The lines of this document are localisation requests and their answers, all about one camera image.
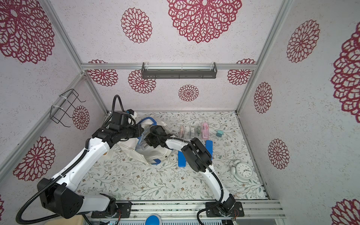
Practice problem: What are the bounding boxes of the white canvas bag blue handles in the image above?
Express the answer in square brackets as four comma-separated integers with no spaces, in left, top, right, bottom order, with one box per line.
[114,115,172,165]

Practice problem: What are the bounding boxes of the pink compass clear case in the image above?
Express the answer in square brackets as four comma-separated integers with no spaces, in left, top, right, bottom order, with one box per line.
[179,125,185,138]

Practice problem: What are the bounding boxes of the clear pen case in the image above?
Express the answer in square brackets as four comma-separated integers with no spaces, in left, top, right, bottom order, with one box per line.
[190,126,196,138]

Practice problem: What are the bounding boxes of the clear green compass set case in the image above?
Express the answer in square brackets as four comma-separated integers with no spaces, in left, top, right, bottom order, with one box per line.
[196,125,202,137]

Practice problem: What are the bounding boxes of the pink clear stationery case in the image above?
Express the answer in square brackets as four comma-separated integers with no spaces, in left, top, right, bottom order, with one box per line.
[201,122,209,140]

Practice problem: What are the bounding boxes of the blue stationery case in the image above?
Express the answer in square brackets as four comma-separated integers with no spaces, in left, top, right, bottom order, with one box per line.
[205,140,213,158]

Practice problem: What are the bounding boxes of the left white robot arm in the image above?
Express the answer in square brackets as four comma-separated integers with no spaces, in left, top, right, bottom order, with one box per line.
[16,110,143,225]

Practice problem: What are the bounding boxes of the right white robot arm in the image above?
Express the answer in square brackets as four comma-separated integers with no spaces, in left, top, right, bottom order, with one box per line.
[145,126,236,216]

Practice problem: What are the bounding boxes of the small teal cube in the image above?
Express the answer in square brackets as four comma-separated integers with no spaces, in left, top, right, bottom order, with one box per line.
[216,130,224,137]

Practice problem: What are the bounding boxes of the blue round button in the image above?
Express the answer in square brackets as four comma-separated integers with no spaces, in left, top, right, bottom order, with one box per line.
[144,214,162,225]

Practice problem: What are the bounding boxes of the white alarm clock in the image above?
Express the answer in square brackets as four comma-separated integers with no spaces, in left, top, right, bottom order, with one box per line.
[229,160,254,183]

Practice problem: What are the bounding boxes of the black wire wall rack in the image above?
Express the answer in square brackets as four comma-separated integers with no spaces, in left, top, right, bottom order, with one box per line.
[49,89,86,128]

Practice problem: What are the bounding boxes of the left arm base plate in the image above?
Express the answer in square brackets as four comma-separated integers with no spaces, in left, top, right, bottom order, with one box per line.
[91,202,133,219]

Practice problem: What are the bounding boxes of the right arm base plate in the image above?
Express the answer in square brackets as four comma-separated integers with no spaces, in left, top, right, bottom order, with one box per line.
[205,201,245,218]

